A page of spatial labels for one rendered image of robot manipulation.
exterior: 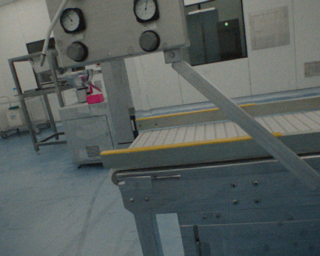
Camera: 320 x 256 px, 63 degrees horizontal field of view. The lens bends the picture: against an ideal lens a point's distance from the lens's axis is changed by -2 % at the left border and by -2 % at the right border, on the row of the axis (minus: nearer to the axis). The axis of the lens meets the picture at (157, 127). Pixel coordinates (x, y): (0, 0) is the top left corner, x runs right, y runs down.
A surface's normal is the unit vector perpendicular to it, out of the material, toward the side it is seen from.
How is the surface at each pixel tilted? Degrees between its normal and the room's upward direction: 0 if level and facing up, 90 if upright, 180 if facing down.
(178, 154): 90
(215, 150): 90
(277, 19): 90
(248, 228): 90
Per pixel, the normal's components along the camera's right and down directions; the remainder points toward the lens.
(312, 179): -0.69, 0.25
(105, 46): -0.18, 0.28
